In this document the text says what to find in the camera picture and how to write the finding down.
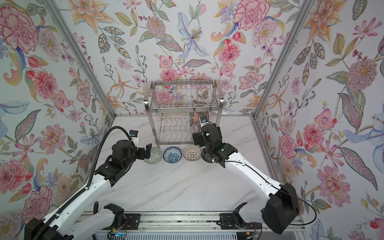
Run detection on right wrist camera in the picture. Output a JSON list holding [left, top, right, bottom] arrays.
[[200, 115, 209, 126]]

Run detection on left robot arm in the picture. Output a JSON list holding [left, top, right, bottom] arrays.
[[24, 126, 152, 240]]

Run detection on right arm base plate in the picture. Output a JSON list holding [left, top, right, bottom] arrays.
[[219, 213, 262, 231]]

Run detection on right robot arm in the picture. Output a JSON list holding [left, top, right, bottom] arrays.
[[193, 123, 307, 235]]

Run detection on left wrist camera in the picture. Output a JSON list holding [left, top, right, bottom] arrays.
[[129, 130, 139, 147]]

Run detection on green leaf pattern bowl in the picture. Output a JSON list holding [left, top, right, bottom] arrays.
[[201, 111, 210, 122]]

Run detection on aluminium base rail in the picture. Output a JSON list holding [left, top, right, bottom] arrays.
[[77, 210, 307, 233]]

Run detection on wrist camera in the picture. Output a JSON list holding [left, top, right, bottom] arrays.
[[200, 115, 209, 126], [129, 130, 139, 147]]

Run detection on white brown lattice bowl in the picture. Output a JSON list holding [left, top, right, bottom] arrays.
[[183, 145, 201, 162]]

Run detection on grey green floral bowl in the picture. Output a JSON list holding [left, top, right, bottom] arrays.
[[144, 147, 163, 165]]

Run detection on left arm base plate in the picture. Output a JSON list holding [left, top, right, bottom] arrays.
[[111, 213, 141, 231]]

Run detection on steel two-tier dish rack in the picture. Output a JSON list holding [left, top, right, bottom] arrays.
[[144, 79, 224, 147]]

